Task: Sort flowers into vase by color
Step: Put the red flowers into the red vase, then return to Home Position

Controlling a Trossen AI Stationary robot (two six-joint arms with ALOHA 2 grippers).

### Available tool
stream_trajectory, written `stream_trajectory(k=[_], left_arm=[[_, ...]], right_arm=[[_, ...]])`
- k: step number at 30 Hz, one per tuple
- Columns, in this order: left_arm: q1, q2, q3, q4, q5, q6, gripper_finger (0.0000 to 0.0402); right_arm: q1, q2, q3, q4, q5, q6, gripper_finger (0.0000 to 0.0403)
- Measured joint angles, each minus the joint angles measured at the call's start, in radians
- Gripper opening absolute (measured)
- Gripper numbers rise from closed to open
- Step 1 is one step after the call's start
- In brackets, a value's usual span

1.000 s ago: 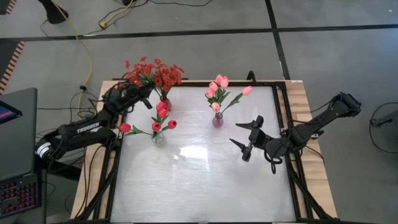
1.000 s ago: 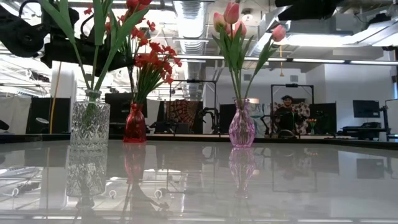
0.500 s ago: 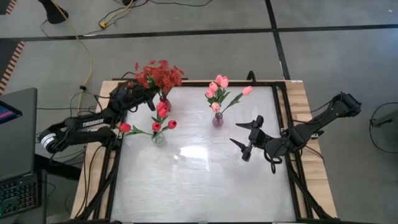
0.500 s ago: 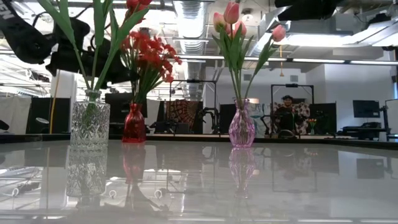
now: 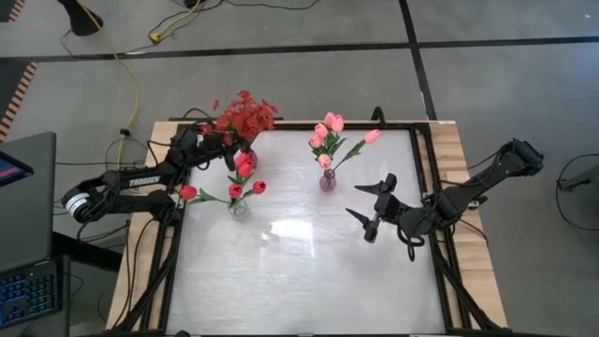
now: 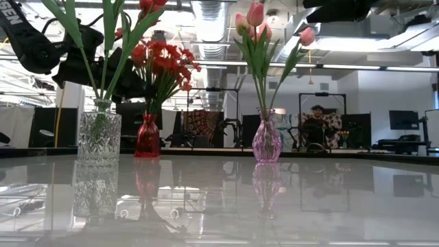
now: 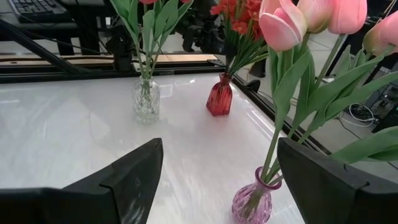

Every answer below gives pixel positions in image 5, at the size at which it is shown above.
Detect yellow cable with plug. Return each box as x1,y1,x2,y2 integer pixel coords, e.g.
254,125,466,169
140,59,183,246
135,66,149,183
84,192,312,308
148,0,203,44

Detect black desk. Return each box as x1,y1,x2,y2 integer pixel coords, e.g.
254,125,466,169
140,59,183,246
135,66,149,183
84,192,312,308
50,230,124,273

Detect tulip stems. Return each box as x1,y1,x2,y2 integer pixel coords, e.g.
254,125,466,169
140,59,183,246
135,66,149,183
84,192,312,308
314,122,334,174

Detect grey laptop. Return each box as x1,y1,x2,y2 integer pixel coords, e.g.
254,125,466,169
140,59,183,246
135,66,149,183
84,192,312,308
0,131,58,275

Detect purple glass vase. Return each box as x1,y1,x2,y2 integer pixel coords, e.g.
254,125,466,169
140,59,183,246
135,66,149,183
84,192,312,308
319,168,338,193

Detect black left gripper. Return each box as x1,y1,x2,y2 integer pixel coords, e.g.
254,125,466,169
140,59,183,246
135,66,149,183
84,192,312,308
180,126,239,172

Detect long yellow cable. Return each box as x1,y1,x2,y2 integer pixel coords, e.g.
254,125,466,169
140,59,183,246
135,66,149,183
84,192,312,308
77,0,141,175

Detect black stand base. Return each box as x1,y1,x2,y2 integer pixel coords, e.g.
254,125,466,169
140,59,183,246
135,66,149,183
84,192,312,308
56,0,105,37

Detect clear glass vase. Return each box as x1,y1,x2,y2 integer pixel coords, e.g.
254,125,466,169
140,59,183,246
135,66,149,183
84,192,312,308
227,197,252,221

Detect black orange-striped floor mat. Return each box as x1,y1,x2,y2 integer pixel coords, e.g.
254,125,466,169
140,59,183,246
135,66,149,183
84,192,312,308
0,61,38,142
0,0,27,23

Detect black looped floor cable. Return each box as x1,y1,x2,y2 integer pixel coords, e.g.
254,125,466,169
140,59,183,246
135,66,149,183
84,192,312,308
555,153,599,235

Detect lit monitor screen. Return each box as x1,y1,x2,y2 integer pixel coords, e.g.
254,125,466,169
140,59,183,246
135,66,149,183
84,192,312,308
0,150,35,189

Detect grey stand foot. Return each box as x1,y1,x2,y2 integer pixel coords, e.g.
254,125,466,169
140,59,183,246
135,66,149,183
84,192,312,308
556,166,599,191

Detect backlit black keyboard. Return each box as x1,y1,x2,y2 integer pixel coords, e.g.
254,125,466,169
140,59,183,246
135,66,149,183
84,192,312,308
0,259,65,330

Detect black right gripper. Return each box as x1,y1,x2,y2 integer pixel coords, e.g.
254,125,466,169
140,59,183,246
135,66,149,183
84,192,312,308
344,172,402,244

